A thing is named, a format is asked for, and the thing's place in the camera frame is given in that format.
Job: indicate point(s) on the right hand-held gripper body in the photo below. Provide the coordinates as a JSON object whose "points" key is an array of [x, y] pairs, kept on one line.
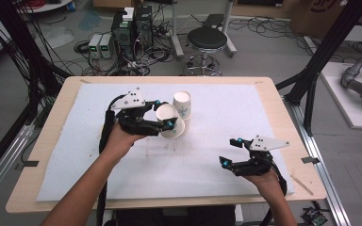
{"points": [[254, 164]]}

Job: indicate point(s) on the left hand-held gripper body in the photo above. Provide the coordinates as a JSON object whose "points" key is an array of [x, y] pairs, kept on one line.
{"points": [[132, 121]]}

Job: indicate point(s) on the floral paper cup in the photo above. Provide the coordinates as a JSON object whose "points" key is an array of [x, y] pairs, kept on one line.
{"points": [[166, 112]]}

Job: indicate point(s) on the stack of white paper cups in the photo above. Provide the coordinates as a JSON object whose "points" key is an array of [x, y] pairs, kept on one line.
{"points": [[182, 98]]}

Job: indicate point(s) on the person's right hand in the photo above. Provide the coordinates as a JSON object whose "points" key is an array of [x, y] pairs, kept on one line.
{"points": [[267, 183]]}

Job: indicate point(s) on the person's left hand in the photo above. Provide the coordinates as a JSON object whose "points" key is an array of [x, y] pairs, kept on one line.
{"points": [[119, 142]]}

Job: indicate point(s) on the white foam mat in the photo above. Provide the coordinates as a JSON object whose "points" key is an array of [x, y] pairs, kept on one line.
{"points": [[201, 157]]}

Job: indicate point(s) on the wooden table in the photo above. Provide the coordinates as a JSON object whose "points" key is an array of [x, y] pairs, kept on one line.
{"points": [[169, 79]]}

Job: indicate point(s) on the thin wooden stick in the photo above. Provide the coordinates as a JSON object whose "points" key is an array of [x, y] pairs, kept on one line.
{"points": [[301, 184]]}

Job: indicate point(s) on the black tape piece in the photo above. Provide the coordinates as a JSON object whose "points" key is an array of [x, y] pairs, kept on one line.
{"points": [[31, 163], [310, 160]]}

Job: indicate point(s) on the person's dark clothing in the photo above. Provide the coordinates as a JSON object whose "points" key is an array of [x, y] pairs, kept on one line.
{"points": [[176, 218]]}

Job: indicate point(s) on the grey power supply unit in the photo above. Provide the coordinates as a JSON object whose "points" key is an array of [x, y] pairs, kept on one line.
{"points": [[94, 45], [106, 45]]}

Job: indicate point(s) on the black computer tower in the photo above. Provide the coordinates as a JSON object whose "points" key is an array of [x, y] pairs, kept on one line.
{"points": [[144, 26], [122, 34]]}

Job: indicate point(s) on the green circuit board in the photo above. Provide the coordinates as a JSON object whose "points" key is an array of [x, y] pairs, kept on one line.
{"points": [[313, 216]]}

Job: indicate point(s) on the black round stool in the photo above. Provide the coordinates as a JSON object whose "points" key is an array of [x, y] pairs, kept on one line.
{"points": [[206, 38]]}

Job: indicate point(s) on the small white box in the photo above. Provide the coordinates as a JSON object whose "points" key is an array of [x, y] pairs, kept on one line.
{"points": [[128, 14]]}

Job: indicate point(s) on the white platform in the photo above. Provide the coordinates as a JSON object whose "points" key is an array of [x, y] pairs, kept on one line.
{"points": [[342, 103]]}

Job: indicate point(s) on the brown cardboard box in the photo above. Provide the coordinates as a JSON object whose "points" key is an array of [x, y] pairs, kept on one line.
{"points": [[317, 15]]}

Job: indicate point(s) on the aluminium rail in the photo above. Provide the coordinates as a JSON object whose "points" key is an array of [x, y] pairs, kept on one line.
{"points": [[3, 163], [320, 169]]}

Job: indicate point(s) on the black metal frame post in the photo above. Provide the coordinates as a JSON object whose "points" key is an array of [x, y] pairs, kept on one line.
{"points": [[323, 50], [22, 44]]}

